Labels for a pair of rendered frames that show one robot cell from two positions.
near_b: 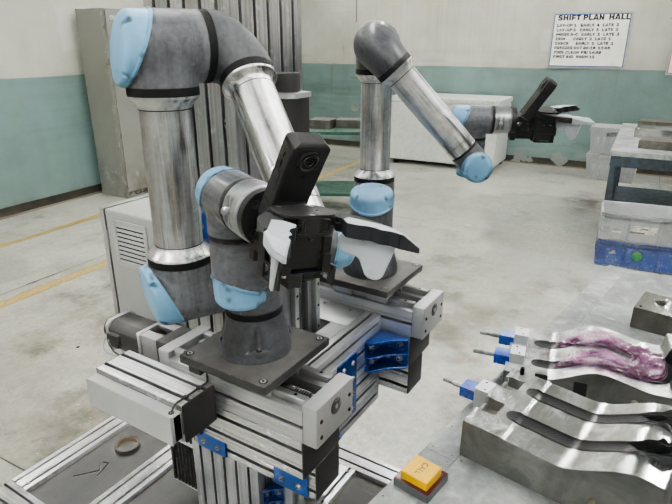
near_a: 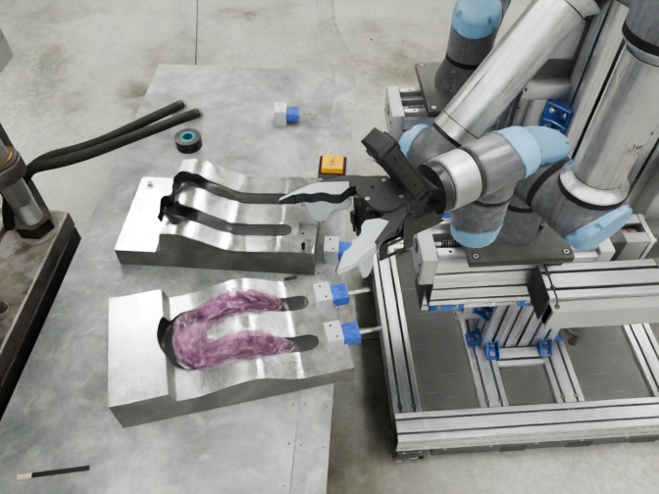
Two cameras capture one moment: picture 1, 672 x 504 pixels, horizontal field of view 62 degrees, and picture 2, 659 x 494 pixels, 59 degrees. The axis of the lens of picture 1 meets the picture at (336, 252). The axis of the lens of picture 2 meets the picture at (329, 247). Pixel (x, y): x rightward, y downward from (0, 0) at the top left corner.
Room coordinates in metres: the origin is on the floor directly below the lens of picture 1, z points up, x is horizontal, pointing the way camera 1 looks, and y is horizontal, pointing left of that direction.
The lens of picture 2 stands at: (1.90, -0.91, 1.99)
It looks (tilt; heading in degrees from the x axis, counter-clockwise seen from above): 51 degrees down; 144
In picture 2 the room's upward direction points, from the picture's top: straight up
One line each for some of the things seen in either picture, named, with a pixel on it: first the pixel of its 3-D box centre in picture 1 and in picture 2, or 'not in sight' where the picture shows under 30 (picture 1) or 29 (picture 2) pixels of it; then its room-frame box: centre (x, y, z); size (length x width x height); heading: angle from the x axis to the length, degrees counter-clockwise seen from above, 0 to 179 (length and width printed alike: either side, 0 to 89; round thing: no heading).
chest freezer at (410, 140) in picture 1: (449, 129); not in sight; (8.00, -1.61, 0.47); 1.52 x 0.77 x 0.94; 62
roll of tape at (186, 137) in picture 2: not in sight; (188, 140); (0.54, -0.46, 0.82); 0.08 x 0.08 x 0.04
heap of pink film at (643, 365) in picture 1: (611, 351); (229, 325); (1.24, -0.70, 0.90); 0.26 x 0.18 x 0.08; 67
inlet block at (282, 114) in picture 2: not in sight; (295, 114); (0.64, -0.13, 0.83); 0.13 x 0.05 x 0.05; 55
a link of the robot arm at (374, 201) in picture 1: (371, 211); (532, 165); (1.45, -0.10, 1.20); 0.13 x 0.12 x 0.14; 174
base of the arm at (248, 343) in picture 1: (255, 324); (465, 68); (1.02, 0.17, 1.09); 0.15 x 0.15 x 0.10
